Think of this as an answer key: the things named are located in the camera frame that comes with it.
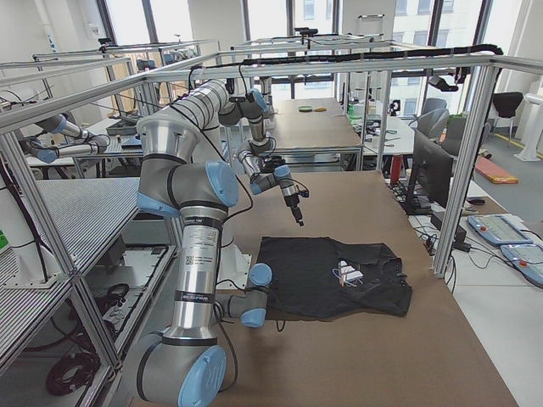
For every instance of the striped aluminium frame workbench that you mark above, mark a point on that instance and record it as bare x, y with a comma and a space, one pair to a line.
79, 220

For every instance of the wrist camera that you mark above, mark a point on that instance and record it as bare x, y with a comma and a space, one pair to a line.
303, 192

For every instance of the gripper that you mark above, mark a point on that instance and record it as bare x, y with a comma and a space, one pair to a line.
291, 201

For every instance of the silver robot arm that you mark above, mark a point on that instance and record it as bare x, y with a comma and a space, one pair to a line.
267, 152
183, 364

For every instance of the black t-shirt with logo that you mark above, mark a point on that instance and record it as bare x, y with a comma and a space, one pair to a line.
321, 278

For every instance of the aluminium frame post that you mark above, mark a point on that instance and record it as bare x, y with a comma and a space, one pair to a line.
464, 167

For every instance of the black Huawei monitor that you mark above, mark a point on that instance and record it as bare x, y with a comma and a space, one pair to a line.
430, 177

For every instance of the teach pendant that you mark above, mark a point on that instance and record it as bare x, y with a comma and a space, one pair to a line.
497, 230
526, 258

